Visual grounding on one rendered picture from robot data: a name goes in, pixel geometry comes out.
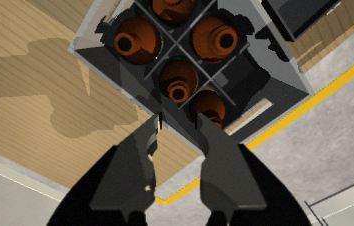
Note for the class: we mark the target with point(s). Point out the black divided crate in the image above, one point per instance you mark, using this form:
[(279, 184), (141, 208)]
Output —
[(265, 70)]

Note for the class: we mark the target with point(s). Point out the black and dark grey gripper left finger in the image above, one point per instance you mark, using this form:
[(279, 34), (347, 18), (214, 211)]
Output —
[(121, 181)]

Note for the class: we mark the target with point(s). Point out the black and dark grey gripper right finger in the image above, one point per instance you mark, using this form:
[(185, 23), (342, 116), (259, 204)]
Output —
[(233, 180)]

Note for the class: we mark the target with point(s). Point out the brown glass bottle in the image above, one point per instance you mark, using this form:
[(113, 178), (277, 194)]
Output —
[(209, 103), (141, 37), (178, 79), (212, 35)]

